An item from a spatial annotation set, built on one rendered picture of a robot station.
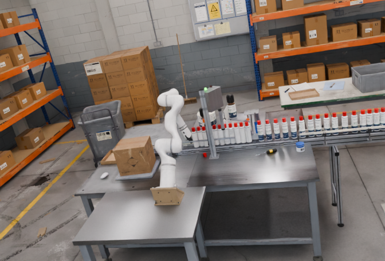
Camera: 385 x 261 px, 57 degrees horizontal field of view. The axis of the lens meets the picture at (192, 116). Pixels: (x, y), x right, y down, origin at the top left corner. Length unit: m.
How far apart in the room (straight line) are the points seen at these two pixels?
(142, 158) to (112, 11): 5.30
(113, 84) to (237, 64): 2.66
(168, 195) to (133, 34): 5.67
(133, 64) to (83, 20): 2.24
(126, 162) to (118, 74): 3.58
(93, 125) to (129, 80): 1.55
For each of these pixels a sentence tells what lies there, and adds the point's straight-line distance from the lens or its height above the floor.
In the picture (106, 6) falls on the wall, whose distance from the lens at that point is 8.13.
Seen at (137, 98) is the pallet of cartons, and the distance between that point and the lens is 6.76.
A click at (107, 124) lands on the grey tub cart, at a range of 5.44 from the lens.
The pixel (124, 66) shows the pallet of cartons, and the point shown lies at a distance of 6.65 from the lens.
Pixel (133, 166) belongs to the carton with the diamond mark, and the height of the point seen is 0.93.
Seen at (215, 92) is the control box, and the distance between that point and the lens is 3.17.
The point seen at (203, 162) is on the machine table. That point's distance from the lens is 3.31.
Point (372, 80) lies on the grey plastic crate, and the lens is 4.63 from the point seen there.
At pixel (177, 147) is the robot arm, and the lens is 2.88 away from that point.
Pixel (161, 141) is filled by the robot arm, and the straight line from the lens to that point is 2.91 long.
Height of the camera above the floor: 2.38
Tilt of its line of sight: 20 degrees down
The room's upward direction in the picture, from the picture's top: 12 degrees counter-clockwise
